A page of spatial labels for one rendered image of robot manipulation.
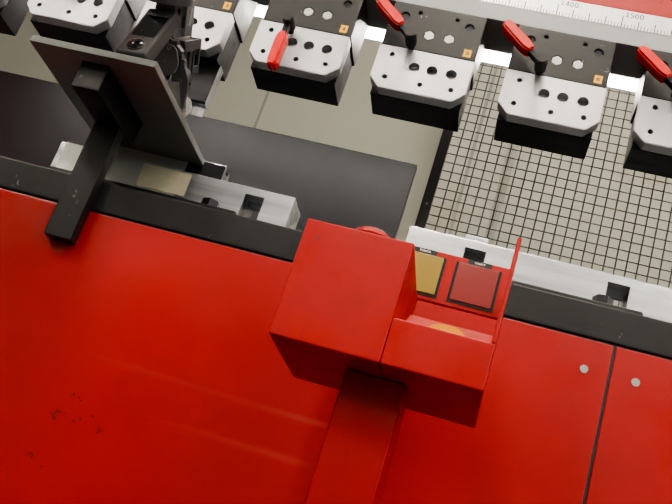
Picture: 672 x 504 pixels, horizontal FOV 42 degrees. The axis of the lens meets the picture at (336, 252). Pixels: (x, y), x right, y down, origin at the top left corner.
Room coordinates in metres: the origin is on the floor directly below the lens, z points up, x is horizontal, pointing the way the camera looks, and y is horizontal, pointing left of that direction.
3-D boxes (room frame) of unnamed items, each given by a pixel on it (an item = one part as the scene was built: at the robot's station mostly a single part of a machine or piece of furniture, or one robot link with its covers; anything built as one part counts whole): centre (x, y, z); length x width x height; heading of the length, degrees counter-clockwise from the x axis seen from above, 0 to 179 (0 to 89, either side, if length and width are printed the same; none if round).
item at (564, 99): (1.16, -0.24, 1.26); 0.15 x 0.09 x 0.17; 78
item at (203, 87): (1.28, 0.32, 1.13); 0.10 x 0.02 x 0.10; 78
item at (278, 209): (1.27, 0.27, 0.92); 0.39 x 0.06 x 0.10; 78
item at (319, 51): (1.24, 0.15, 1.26); 0.15 x 0.09 x 0.17; 78
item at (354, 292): (0.84, -0.08, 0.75); 0.20 x 0.16 x 0.18; 78
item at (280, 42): (1.19, 0.18, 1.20); 0.04 x 0.02 x 0.10; 168
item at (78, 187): (1.10, 0.36, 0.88); 0.14 x 0.04 x 0.22; 168
